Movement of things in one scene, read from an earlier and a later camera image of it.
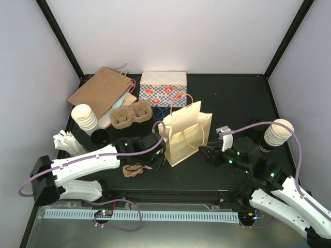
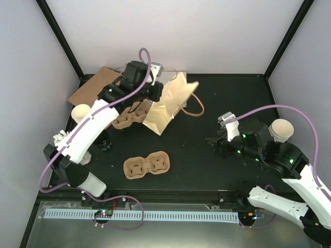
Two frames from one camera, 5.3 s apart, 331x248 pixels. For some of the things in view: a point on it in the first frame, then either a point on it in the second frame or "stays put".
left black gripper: x=157 y=165 to x=155 y=97
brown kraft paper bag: x=105 y=88 stays put
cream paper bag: x=185 y=131 to x=176 y=91
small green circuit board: x=104 y=213 stays put
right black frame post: x=296 y=22 stays put
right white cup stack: x=277 y=135 stays put
